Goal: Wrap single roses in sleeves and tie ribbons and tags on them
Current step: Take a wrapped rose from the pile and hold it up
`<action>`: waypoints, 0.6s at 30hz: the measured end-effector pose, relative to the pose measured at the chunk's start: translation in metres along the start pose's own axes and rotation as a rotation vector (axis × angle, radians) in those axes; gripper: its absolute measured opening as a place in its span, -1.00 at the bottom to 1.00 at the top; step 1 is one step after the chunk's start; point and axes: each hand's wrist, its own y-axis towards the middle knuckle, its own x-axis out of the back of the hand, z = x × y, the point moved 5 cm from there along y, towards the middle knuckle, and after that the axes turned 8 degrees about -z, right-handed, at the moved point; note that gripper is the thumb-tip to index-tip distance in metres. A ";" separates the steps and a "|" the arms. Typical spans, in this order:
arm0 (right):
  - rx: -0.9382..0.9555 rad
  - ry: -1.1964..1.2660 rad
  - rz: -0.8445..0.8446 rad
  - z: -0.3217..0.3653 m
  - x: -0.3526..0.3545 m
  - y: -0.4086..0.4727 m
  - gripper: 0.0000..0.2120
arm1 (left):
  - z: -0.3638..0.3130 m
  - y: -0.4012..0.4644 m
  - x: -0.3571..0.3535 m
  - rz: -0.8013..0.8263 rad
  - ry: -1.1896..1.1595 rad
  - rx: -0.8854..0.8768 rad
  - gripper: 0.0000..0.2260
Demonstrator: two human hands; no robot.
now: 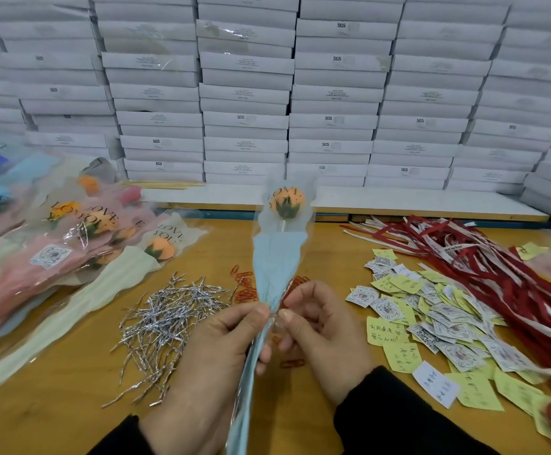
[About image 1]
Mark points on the pile of flowers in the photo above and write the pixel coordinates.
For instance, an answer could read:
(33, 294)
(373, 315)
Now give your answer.
(20, 270)

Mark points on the long white board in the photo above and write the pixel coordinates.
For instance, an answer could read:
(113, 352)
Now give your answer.
(399, 202)

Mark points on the pile of silver twist ties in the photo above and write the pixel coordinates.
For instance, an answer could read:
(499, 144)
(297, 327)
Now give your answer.
(162, 327)

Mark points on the cream orange rose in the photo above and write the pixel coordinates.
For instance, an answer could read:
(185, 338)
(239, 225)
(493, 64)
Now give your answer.
(76, 303)

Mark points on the person's right forearm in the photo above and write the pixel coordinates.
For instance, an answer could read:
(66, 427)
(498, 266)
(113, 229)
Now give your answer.
(408, 421)

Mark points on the blue orange rose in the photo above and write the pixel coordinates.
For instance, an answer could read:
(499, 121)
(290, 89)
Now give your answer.
(277, 260)

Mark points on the person's right hand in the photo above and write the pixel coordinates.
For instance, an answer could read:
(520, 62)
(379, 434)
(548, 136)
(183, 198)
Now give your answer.
(328, 346)

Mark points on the pile of yellow white tags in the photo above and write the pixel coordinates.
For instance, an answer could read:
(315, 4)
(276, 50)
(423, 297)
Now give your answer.
(437, 327)

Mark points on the person's left forearm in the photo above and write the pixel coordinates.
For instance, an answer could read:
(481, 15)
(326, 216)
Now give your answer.
(119, 440)

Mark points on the pile of orange paper clips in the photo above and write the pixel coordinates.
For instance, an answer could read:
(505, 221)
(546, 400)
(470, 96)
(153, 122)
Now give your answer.
(242, 284)

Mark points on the pile of red ribbons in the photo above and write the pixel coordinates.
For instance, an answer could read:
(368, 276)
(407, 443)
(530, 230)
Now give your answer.
(484, 265)

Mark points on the person's left hand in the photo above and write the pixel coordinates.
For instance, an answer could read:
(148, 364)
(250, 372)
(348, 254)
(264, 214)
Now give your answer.
(209, 384)

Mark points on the wall of stacked white boxes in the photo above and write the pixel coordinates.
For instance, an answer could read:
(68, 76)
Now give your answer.
(256, 80)

